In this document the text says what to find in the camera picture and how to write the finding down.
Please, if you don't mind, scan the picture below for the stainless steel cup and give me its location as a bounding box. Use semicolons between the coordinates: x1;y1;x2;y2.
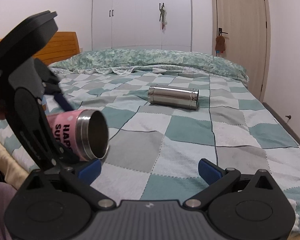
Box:
148;85;199;110

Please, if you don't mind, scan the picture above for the white built-in wardrobe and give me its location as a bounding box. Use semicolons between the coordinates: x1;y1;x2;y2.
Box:
91;0;192;51

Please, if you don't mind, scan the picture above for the light wooden door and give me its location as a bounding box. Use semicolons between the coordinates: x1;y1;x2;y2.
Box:
212;0;271;101

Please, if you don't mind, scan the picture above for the green floral duvet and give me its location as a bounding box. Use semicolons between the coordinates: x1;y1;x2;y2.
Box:
49;49;249;86

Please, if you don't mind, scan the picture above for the checkered teal bed sheet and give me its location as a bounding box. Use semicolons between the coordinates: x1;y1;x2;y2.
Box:
55;69;300;233

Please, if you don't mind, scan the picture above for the pink happy supply chain cup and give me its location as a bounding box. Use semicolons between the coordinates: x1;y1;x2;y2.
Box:
47;109;109;161

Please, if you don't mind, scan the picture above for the orange wooden headboard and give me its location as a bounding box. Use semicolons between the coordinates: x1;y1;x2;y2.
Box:
0;31;80;66

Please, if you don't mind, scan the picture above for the green hanging ornament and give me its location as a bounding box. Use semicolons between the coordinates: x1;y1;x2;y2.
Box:
159;3;166;31

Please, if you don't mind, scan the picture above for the brown plush toy hanging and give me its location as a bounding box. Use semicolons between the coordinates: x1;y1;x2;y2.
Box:
215;35;226;54

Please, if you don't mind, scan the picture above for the black door handle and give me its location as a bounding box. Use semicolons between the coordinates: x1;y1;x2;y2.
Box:
218;28;229;36

